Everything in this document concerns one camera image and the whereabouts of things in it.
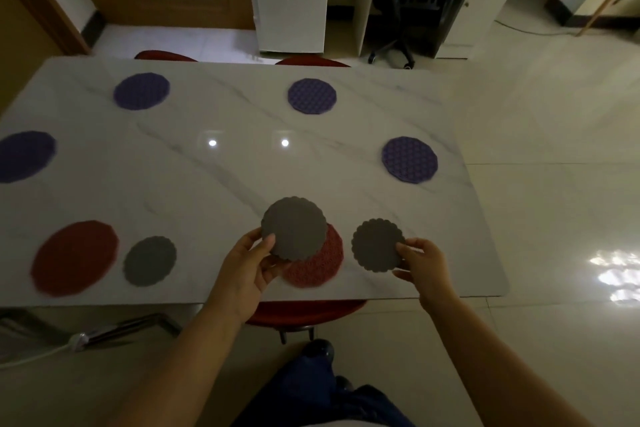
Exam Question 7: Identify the person's right hand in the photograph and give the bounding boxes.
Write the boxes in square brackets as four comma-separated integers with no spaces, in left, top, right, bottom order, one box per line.
[392,238,459,314]

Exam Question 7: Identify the person's left hand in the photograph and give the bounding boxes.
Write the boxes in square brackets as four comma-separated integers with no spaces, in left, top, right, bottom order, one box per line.
[205,230,294,324]

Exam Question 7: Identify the grey round scalloped coaster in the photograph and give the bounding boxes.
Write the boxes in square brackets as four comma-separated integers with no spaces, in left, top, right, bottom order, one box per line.
[123,236,178,288]
[350,219,407,274]
[260,196,329,263]

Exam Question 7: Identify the person's left forearm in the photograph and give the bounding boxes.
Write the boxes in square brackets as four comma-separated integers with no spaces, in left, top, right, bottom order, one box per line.
[106,292,261,427]

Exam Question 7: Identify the person's right forearm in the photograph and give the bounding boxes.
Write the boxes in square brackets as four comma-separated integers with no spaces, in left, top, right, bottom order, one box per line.
[419,291,597,427]

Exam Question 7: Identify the red round placemat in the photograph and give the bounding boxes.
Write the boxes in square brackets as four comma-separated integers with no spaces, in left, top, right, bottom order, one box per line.
[30,220,120,299]
[281,223,345,289]

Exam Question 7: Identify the red chair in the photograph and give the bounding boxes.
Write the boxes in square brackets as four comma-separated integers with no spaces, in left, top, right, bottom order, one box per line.
[133,50,199,63]
[274,55,352,68]
[244,299,369,345]

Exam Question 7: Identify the purple round patterned placemat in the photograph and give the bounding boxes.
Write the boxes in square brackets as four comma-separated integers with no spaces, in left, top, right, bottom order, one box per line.
[0,130,57,184]
[113,72,171,111]
[287,77,337,115]
[381,136,439,185]

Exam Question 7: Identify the person's dark shoe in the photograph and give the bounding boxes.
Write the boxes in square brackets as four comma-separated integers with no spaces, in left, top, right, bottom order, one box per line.
[304,339,335,360]

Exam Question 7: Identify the person's blue trousers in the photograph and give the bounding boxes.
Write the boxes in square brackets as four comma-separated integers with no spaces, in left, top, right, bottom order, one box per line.
[244,342,417,427]

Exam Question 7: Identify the wooden pole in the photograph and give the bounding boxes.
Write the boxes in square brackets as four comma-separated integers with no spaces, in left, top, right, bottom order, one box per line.
[576,0,640,38]

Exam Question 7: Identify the white power cable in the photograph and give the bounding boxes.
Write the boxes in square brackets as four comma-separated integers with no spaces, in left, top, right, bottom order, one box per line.
[0,333,92,371]

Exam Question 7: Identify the thin floor cable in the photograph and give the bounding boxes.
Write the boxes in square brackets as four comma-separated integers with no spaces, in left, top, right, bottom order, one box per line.
[494,18,581,37]

